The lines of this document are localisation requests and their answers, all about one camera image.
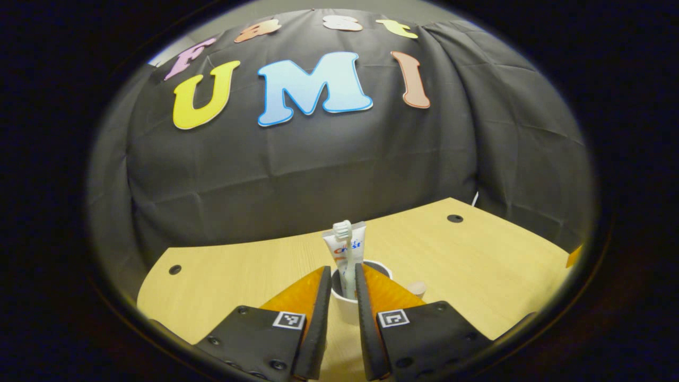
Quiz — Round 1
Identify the white toothbrush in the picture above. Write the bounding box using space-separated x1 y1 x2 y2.
333 220 357 299

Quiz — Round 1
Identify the white cup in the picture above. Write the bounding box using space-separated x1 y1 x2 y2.
329 259 394 326

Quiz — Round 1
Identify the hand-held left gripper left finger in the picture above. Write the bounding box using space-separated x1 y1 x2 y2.
194 265 333 381

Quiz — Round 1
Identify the white toothpaste tube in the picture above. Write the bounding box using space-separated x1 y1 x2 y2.
322 222 367 282

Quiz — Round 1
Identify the black backdrop cloth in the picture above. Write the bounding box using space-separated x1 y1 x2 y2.
88 8 595 298

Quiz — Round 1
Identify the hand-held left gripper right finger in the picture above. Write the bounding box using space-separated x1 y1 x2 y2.
354 263 492 381

